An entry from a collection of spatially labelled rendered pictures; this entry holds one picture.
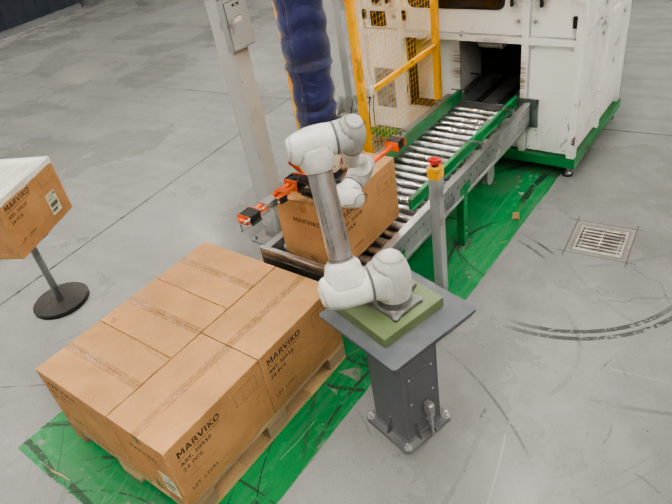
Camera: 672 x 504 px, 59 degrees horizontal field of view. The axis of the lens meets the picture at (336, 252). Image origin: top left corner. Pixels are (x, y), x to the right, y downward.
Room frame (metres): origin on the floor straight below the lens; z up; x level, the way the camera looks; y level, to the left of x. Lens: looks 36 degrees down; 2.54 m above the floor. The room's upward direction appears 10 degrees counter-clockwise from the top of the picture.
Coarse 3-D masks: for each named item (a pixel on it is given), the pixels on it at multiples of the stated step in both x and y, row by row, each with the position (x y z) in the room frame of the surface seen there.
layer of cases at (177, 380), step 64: (192, 256) 2.99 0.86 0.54; (128, 320) 2.49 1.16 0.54; (192, 320) 2.40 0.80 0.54; (256, 320) 2.30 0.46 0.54; (320, 320) 2.37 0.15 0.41; (64, 384) 2.10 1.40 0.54; (128, 384) 2.02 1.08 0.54; (192, 384) 1.94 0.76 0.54; (256, 384) 1.99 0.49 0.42; (128, 448) 1.81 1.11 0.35; (192, 448) 1.67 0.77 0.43
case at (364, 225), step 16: (384, 160) 2.99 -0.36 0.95; (384, 176) 2.92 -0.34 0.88; (368, 192) 2.80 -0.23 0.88; (384, 192) 2.91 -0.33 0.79; (288, 208) 2.76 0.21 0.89; (304, 208) 2.69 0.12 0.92; (368, 208) 2.78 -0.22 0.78; (384, 208) 2.90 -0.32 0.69; (288, 224) 2.78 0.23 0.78; (304, 224) 2.70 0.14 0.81; (352, 224) 2.66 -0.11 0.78; (368, 224) 2.77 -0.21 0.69; (384, 224) 2.88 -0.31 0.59; (288, 240) 2.80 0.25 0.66; (304, 240) 2.72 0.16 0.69; (320, 240) 2.64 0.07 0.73; (352, 240) 2.65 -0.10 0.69; (368, 240) 2.75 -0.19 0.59; (304, 256) 2.74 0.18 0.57; (320, 256) 2.66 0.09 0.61
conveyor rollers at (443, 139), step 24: (456, 120) 4.20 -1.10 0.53; (480, 120) 4.09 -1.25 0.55; (504, 120) 4.04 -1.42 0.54; (432, 144) 3.85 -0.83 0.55; (456, 144) 3.81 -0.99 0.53; (408, 168) 3.58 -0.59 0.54; (456, 168) 3.45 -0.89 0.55; (408, 192) 3.27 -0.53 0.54; (408, 216) 2.98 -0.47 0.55; (384, 240) 2.78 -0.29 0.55
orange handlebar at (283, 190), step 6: (384, 150) 2.84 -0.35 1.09; (378, 156) 2.79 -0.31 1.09; (282, 186) 2.64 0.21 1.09; (288, 186) 2.66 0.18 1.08; (294, 186) 2.63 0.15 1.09; (276, 192) 2.60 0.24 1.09; (282, 192) 2.57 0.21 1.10; (288, 192) 2.60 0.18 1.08; (258, 204) 2.51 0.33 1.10; (264, 210) 2.46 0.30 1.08; (240, 222) 2.39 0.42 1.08
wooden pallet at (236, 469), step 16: (336, 352) 2.41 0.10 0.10; (320, 368) 2.39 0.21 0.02; (304, 384) 2.20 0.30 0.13; (320, 384) 2.28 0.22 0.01; (288, 400) 2.10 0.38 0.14; (304, 400) 2.18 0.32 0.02; (288, 416) 2.09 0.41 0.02; (80, 432) 2.18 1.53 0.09; (272, 432) 1.98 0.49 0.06; (256, 448) 1.93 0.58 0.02; (128, 464) 1.88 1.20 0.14; (240, 464) 1.85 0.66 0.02; (224, 480) 1.78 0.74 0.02; (208, 496) 1.65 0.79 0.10; (224, 496) 1.70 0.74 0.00
